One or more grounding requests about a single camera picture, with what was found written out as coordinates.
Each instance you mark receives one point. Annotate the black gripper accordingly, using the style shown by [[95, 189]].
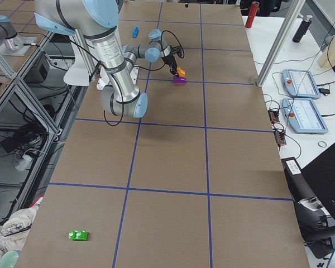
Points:
[[168, 60]]

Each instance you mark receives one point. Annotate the orange trapezoid block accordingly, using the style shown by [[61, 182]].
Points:
[[181, 72]]

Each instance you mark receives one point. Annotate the purple trapezoid block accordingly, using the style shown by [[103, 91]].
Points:
[[179, 80]]

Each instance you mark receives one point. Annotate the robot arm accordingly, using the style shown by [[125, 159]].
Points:
[[98, 20]]

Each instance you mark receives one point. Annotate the long blue four-stud brick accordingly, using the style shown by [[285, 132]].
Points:
[[135, 31]]

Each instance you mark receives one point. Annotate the red cylinder bottle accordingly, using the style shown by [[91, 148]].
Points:
[[252, 14]]

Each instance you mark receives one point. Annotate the black cylinder flashlight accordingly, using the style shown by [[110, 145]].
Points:
[[302, 29]]

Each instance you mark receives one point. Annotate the far teach pendant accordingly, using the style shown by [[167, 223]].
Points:
[[300, 83]]

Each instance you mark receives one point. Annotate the teach pendant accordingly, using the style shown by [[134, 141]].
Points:
[[300, 83], [303, 116]]

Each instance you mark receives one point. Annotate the near teach pendant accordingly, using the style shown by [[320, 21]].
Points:
[[303, 116]]

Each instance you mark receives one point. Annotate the black laptop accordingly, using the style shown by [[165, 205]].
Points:
[[313, 191]]

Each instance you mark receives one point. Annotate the green two-stud brick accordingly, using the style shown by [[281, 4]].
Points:
[[78, 235]]

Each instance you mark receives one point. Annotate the crumpled white cloth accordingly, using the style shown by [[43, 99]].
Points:
[[14, 232]]

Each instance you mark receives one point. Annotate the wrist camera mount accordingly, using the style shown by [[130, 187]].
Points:
[[179, 51]]

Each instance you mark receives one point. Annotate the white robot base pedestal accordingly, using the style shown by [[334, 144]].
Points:
[[120, 80]]

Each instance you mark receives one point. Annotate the aluminium frame post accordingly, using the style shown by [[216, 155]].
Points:
[[284, 30]]

